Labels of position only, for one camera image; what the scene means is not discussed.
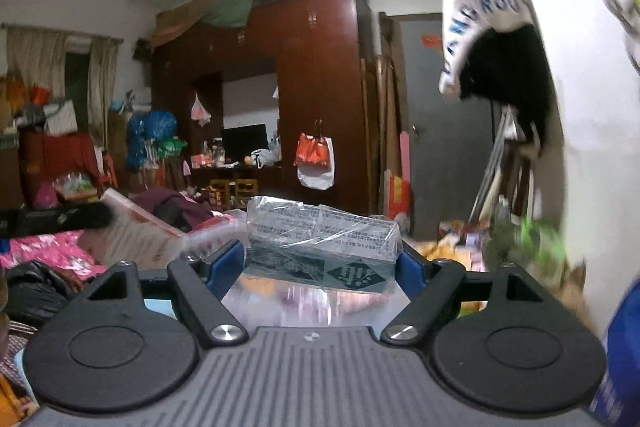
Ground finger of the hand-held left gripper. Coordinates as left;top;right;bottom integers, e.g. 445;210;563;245
60;203;115;232

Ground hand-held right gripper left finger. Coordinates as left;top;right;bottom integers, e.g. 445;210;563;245
67;238;250;349

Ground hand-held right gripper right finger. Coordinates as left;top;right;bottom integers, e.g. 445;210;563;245
380;238;571;348

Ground white plastic basket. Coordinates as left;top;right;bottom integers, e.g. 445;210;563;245
167;212;411;330

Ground dark green box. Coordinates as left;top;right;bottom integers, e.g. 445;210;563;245
242;196;404;294

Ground pink floral bedspread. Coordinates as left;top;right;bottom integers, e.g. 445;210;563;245
0;229;108;278

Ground red stool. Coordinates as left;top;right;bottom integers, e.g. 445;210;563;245
100;152;118;188

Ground red cloth covered chair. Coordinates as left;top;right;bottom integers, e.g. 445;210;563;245
20;132;101;208

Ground black bag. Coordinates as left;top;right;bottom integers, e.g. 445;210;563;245
5;259;83;328

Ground yellow wooden stool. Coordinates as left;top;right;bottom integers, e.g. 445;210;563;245
235;179;258;210
210;179;232;210

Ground maroon clothes pile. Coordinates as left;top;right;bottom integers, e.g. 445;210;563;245
130;187;213;233

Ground blue plastic bags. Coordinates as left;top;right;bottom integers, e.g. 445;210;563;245
125;111;178;170

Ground white patterned box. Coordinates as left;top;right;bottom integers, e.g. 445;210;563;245
45;101;78;135

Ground green plastic bag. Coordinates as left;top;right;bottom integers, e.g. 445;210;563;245
152;137;188;158

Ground pink roll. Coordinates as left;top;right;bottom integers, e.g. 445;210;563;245
400;132;412;178

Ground grey door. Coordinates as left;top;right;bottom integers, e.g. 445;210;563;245
397;14;506;238

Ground green white bag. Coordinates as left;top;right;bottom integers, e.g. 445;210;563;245
485;217;568;268

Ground black monitor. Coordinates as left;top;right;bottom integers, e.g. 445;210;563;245
221;124;269;162

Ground beige curtain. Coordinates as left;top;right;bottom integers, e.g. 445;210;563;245
87;38;118;152
5;29;68;108

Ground large white plastic bag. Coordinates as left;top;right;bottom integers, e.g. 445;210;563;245
297;137;336;191

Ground checked cloth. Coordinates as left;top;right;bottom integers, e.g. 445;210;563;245
0;332;28;373

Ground orange red bag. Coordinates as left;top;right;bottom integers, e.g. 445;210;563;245
294;132;335;170

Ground small white plastic bag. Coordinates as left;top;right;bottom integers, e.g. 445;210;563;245
191;92;212;126

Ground wooden planks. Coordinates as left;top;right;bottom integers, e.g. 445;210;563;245
362;12;411;212

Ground brown wooden wardrobe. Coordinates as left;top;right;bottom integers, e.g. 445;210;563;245
150;0;373;218

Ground black garment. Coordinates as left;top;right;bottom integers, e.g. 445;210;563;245
460;24;556;158

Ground blue shopping bag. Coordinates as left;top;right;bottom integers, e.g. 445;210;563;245
587;277;640;427

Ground green cloth bundle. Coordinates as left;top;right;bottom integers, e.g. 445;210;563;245
200;0;313;28

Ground white tote bag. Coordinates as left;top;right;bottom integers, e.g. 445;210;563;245
439;0;536;102

